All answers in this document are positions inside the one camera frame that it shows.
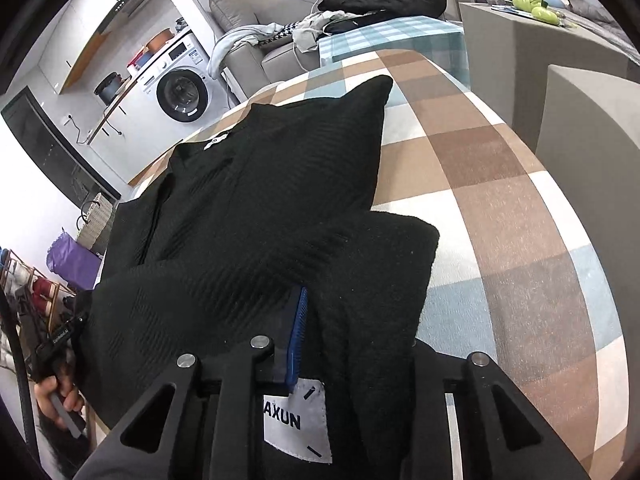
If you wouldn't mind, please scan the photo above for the teal checkered cloth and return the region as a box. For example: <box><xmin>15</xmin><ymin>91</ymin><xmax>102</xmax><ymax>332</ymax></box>
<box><xmin>318</xmin><ymin>16</ymin><xmax>471</xmax><ymax>88</ymax></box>

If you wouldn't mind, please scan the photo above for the black knit sweater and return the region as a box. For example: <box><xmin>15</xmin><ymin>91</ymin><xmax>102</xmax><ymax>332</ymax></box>
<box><xmin>76</xmin><ymin>76</ymin><xmax>439</xmax><ymax>479</ymax></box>

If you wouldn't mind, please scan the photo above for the wooden shoe rack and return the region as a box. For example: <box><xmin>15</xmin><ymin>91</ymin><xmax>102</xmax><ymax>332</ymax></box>
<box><xmin>1</xmin><ymin>248</ymin><xmax>74</xmax><ymax>365</ymax></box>

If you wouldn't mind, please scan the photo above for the white grey draped cloth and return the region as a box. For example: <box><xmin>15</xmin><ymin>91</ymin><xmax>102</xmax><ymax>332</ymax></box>
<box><xmin>207</xmin><ymin>22</ymin><xmax>297</xmax><ymax>79</ymax></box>

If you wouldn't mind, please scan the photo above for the black cooking pot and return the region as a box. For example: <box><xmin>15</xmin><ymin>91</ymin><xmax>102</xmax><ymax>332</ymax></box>
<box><xmin>93</xmin><ymin>72</ymin><xmax>124</xmax><ymax>106</ymax></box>

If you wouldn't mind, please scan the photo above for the woven laundry basket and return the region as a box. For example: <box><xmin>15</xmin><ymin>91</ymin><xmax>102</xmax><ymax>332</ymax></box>
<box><xmin>76</xmin><ymin>193</ymin><xmax>117</xmax><ymax>257</ymax></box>

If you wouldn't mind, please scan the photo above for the grey storage box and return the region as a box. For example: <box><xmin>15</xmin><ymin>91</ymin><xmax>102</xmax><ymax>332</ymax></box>
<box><xmin>459</xmin><ymin>3</ymin><xmax>639</xmax><ymax>150</ymax></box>

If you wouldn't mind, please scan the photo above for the white front-load washing machine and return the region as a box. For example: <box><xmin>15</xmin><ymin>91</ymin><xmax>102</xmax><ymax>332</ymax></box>
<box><xmin>130</xmin><ymin>32</ymin><xmax>232</xmax><ymax>143</ymax></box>

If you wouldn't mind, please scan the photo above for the grey sofa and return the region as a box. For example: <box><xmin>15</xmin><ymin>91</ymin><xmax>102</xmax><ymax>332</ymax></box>
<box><xmin>208</xmin><ymin>0</ymin><xmax>320</xmax><ymax>98</ymax></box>

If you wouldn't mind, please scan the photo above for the lime green cloth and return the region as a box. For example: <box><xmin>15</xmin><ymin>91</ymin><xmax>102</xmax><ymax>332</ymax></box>
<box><xmin>512</xmin><ymin>0</ymin><xmax>561</xmax><ymax>26</ymax></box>

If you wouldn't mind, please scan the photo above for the purple bag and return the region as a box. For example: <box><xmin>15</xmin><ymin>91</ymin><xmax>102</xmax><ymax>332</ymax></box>
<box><xmin>46</xmin><ymin>231</ymin><xmax>101</xmax><ymax>290</ymax></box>

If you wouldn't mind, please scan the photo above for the person's left hand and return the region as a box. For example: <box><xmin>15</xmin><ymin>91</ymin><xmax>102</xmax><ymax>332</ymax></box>
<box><xmin>34</xmin><ymin>358</ymin><xmax>87</xmax><ymax>430</ymax></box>

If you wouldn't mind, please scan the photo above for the checkered brown blue tablecloth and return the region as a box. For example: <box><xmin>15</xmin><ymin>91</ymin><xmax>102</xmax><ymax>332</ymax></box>
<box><xmin>127</xmin><ymin>48</ymin><xmax>629</xmax><ymax>476</ymax></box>

